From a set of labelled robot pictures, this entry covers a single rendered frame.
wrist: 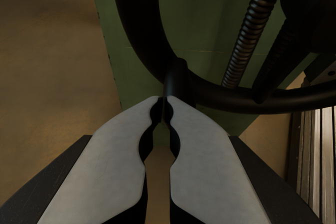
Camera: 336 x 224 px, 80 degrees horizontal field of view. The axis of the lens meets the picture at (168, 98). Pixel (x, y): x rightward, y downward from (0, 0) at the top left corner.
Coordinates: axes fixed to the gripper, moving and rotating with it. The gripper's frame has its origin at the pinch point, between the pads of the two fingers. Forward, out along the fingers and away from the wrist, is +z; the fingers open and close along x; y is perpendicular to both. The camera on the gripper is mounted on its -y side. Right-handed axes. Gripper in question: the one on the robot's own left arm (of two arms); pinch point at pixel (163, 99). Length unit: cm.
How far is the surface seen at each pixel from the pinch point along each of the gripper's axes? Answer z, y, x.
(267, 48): 29.8, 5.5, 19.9
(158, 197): 39, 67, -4
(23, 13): 130, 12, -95
